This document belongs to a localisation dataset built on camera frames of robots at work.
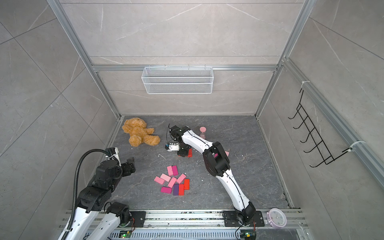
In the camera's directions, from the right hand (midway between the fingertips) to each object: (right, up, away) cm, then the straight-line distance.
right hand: (186, 151), depth 99 cm
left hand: (-28, 0, -25) cm, 38 cm away
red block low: (+3, -1, -3) cm, 4 cm away
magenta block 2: (-10, -19, -17) cm, 27 cm away
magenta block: (-6, -10, -9) cm, 15 cm away
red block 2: (+1, -17, -14) cm, 22 cm away
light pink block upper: (-9, -11, -11) cm, 18 cm away
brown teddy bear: (-35, +16, +2) cm, 38 cm away
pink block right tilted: (-2, -14, -13) cm, 19 cm away
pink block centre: (-8, -16, -13) cm, 22 cm away
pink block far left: (-15, -15, -13) cm, 25 cm away
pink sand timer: (+11, +15, -1) cm, 18 cm away
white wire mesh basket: (-6, +48, +1) cm, 49 cm away
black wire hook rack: (+61, +7, -35) cm, 71 cm away
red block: (-2, -20, -17) cm, 26 cm away
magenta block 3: (+15, +4, -34) cm, 38 cm away
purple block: (-5, -19, -17) cm, 26 cm away
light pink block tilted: (-11, -14, -13) cm, 22 cm away
